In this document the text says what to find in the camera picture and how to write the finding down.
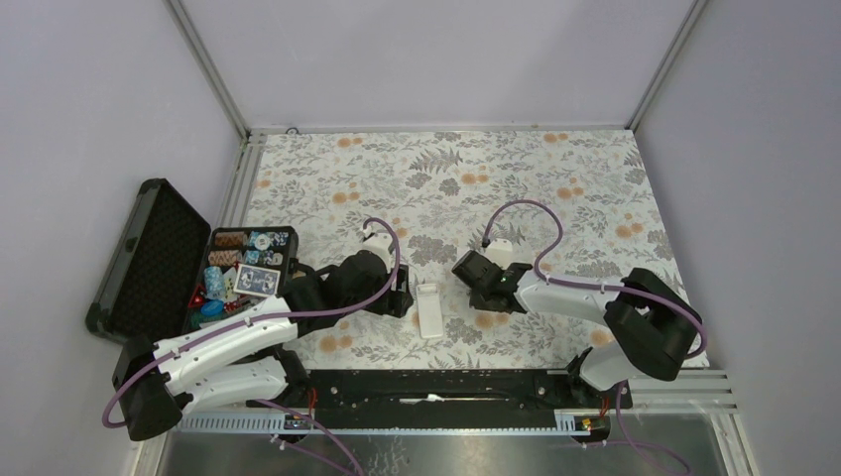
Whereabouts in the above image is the white remote control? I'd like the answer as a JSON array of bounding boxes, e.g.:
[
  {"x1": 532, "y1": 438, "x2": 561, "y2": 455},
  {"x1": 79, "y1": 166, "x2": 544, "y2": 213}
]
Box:
[{"x1": 416, "y1": 284, "x2": 444, "y2": 339}]

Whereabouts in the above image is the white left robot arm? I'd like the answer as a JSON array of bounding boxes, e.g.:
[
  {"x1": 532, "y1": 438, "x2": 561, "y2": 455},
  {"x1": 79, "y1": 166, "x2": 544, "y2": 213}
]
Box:
[{"x1": 101, "y1": 250, "x2": 413, "y2": 441}]

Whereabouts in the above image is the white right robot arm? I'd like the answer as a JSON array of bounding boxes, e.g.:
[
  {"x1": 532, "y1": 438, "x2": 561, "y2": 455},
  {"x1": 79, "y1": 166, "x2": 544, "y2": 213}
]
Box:
[{"x1": 452, "y1": 251, "x2": 701, "y2": 409}]

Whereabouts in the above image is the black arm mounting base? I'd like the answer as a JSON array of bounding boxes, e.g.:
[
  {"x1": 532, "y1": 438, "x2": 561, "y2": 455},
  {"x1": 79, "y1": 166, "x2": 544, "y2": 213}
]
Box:
[{"x1": 273, "y1": 369, "x2": 633, "y2": 430}]

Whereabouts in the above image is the floral table mat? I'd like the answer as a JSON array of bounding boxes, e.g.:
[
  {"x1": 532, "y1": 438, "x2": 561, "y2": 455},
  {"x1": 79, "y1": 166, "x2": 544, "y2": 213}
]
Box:
[{"x1": 246, "y1": 130, "x2": 685, "y2": 370}]

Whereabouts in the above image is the playing card deck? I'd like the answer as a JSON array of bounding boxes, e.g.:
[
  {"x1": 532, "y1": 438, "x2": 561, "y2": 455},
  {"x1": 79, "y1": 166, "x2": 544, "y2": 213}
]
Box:
[{"x1": 233, "y1": 264, "x2": 282, "y2": 298}]

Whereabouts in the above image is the black poker chip case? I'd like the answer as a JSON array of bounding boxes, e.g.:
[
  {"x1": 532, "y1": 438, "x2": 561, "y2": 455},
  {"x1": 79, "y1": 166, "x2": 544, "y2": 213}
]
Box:
[{"x1": 84, "y1": 178, "x2": 299, "y2": 344}]

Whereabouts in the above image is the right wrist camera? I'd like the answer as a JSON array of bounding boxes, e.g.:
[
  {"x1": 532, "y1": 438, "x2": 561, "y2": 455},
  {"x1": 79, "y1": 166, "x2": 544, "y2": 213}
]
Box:
[{"x1": 483, "y1": 238, "x2": 528, "y2": 269}]

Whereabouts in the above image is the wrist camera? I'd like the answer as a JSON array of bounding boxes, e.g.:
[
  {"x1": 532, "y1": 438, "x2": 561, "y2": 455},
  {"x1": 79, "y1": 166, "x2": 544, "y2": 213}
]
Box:
[
  {"x1": 483, "y1": 238, "x2": 528, "y2": 269},
  {"x1": 361, "y1": 232, "x2": 395, "y2": 265}
]

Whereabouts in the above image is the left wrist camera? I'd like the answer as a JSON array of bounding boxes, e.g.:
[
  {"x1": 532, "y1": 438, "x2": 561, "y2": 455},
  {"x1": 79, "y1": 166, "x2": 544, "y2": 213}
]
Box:
[{"x1": 361, "y1": 232, "x2": 395, "y2": 265}]

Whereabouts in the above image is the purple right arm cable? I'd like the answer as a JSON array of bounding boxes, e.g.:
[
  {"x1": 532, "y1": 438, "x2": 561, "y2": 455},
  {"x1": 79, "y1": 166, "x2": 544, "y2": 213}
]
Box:
[{"x1": 481, "y1": 198, "x2": 709, "y2": 361}]

